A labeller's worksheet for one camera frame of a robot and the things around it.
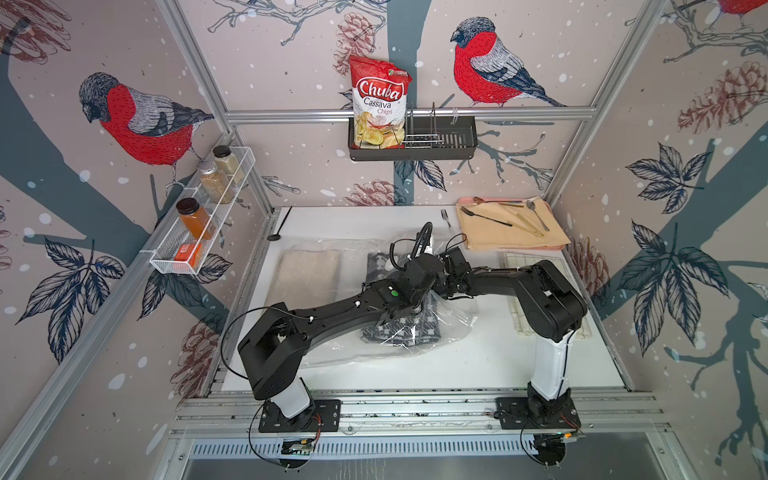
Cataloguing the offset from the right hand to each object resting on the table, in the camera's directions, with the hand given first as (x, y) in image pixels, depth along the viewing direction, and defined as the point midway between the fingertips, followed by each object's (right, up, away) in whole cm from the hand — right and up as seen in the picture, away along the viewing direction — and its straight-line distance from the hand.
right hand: (414, 294), depth 95 cm
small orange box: (-54, +16, -29) cm, 63 cm away
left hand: (+7, +13, -16) cm, 22 cm away
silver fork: (+14, +27, +23) cm, 38 cm away
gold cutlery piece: (+48, +21, +18) cm, 56 cm away
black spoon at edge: (-51, +19, +16) cm, 57 cm away
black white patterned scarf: (0, -6, -15) cm, 16 cm away
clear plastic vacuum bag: (-37, +7, +2) cm, 38 cm away
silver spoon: (+51, +32, +26) cm, 66 cm away
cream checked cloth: (+38, +11, +3) cm, 40 cm away
